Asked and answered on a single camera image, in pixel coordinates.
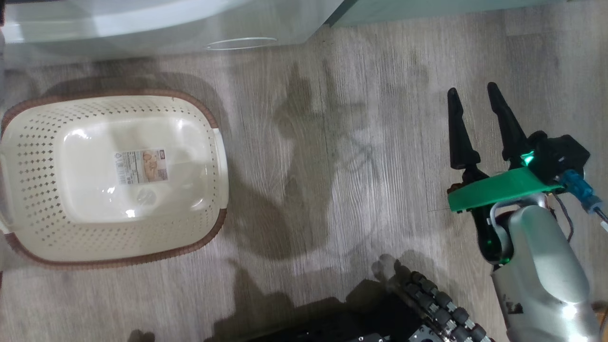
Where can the cream perforated laundry basket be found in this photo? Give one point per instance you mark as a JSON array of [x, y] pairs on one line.
[[109, 209]]

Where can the pale green cabinet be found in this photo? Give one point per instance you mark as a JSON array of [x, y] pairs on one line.
[[427, 9]]

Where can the round white filter cover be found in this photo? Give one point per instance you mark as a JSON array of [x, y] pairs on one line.
[[237, 44]]

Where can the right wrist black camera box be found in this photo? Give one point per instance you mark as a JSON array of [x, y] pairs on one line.
[[560, 154]]

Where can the black roller omni wheel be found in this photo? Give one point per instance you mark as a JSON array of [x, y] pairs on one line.
[[446, 308]]

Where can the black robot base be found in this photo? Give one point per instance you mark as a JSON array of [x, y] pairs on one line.
[[332, 323]]

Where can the white printed product label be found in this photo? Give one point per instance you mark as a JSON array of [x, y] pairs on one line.
[[141, 166]]

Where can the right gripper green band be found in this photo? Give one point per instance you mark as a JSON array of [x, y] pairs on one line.
[[503, 187]]

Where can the white front-load washing machine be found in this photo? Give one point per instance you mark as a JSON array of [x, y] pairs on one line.
[[156, 26]]

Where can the right wrist blue connector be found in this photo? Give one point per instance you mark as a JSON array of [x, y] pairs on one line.
[[579, 187]]

